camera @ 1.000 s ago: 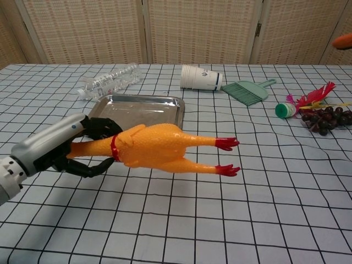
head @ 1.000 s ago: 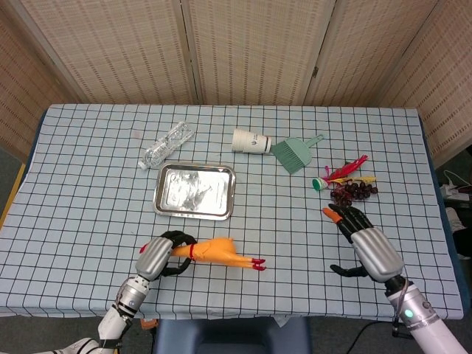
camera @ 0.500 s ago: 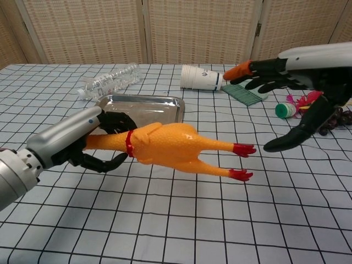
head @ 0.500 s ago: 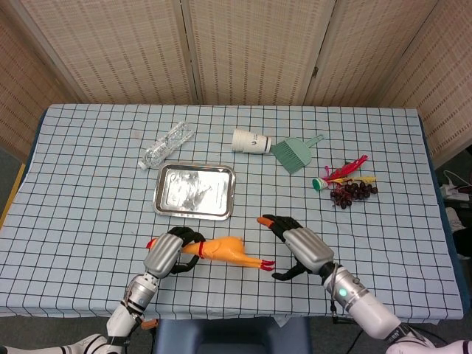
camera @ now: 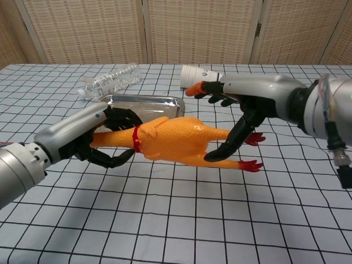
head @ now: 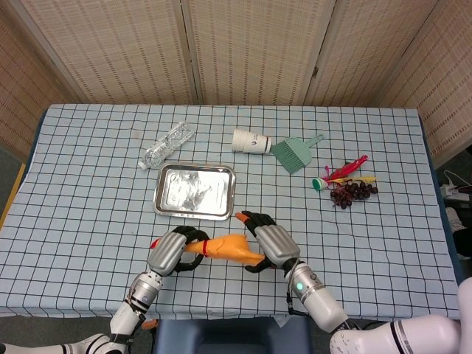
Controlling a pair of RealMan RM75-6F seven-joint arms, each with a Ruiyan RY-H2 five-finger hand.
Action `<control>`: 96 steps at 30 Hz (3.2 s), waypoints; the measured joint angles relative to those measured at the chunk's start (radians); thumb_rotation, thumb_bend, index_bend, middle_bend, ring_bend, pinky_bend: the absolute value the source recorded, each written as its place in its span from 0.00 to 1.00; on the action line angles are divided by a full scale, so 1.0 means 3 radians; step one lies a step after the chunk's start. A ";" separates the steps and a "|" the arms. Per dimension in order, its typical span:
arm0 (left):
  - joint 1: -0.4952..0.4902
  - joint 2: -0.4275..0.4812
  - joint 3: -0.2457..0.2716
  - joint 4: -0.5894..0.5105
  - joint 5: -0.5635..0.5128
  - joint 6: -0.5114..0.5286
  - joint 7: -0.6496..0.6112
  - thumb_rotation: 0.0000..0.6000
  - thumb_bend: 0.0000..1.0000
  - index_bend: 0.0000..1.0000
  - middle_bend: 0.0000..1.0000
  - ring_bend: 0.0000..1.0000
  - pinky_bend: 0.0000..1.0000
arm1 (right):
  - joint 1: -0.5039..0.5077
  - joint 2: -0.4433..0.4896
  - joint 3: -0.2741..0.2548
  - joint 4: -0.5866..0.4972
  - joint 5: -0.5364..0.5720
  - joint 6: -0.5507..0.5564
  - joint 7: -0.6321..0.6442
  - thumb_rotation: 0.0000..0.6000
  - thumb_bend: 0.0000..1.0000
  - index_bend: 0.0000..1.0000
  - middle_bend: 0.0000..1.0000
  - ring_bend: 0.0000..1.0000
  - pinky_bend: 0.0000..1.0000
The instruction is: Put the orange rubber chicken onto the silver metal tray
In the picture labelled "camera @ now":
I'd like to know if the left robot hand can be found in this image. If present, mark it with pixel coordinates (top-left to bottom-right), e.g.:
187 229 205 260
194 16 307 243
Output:
33 101 144 169

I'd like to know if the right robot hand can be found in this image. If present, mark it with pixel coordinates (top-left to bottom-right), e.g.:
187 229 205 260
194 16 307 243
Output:
186 74 309 162

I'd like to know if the yellow rubber chicken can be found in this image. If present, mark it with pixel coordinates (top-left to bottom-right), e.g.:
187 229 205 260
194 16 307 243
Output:
89 115 266 173

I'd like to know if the stainless steel tray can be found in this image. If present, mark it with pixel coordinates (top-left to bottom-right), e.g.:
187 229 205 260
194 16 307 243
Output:
97 94 185 130

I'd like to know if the clear plastic water bottle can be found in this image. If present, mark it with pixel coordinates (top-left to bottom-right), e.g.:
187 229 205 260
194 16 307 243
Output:
76 62 142 101

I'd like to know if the stack of white paper cups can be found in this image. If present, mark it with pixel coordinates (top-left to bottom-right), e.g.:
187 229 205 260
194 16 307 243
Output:
180 64 224 90

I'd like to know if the woven folding screen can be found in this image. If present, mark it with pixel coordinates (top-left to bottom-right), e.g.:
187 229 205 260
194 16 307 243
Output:
0 0 352 65

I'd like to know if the blue checked tablecloth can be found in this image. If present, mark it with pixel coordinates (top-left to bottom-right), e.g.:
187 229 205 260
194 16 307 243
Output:
0 63 352 264

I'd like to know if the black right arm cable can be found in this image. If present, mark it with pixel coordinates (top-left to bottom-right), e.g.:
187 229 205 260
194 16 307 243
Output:
324 120 352 189

